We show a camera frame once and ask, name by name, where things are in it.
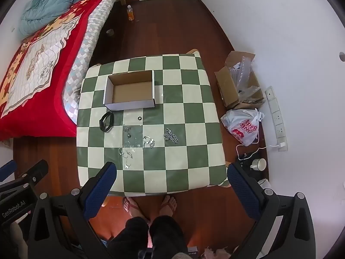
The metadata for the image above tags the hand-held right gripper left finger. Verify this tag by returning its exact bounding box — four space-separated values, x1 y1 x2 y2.
28 161 118 259

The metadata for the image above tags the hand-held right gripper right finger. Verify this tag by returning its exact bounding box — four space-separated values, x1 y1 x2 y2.
227 163 316 259

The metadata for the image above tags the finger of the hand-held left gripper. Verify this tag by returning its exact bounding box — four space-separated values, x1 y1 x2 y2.
15 160 49 189
0 160 17 182

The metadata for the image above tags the thin silver necklace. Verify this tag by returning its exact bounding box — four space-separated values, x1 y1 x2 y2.
122 124 141 148
118 145 135 170

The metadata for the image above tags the black wristband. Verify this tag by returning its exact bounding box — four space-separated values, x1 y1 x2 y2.
100 111 114 133

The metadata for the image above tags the silver coin bracelet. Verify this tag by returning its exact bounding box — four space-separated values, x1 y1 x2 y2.
142 135 157 149

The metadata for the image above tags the chunky silver chain bracelet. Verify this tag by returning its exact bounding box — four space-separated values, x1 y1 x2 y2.
164 128 179 144

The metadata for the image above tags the shallow cardboard box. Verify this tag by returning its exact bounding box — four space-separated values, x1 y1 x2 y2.
103 70 156 111

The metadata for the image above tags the small black device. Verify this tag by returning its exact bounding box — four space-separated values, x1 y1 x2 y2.
238 154 251 168

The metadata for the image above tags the white cup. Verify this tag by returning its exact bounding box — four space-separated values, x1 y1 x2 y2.
250 158 267 171

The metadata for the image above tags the red flip-flop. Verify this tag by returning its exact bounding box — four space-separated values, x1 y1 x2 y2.
158 195 178 218
122 196 147 223

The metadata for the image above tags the white plastic bag red print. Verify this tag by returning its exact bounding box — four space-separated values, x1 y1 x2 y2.
220 108 265 147

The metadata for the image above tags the pink fluffy cloth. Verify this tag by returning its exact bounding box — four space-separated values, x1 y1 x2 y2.
203 247 233 259

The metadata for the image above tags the green checked tablecloth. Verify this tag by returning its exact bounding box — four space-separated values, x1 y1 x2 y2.
76 52 227 197

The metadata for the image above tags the bed with red blanket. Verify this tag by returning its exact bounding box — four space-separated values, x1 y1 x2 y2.
0 0 121 141

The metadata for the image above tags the person's right leg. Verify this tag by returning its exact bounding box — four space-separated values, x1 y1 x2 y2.
149 195 190 259

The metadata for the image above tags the white power strip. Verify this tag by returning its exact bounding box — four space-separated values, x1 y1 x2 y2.
265 86 288 152

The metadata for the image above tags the open brown cardboard box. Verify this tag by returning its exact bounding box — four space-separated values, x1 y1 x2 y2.
215 51 265 111

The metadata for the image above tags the clear bubble wrap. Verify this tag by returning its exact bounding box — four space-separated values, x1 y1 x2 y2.
229 56 261 101

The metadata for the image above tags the bed with checked sheet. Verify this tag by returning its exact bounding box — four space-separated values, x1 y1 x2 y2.
61 0 128 122

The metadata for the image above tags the wooden table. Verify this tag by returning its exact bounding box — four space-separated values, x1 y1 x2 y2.
92 49 233 189

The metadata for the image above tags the blue quilt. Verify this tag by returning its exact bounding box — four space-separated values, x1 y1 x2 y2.
17 0 79 40

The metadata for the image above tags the white cable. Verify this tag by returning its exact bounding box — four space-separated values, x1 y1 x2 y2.
236 133 280 160

